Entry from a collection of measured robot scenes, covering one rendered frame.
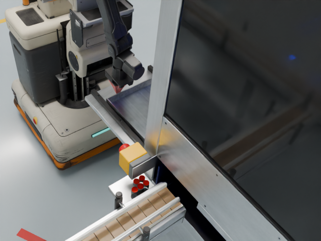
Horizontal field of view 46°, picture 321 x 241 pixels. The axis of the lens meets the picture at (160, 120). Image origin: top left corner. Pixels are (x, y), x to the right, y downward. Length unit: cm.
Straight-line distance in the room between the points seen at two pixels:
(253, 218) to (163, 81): 40
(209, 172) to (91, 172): 146
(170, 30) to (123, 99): 70
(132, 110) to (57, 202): 97
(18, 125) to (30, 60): 67
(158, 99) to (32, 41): 115
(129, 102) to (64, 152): 78
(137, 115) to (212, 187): 56
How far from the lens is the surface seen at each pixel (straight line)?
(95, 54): 189
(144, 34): 341
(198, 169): 103
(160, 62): 96
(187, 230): 129
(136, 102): 153
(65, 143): 218
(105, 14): 127
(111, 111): 146
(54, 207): 228
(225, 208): 103
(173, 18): 86
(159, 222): 117
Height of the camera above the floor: 197
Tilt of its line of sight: 48 degrees down
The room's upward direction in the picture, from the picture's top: 9 degrees clockwise
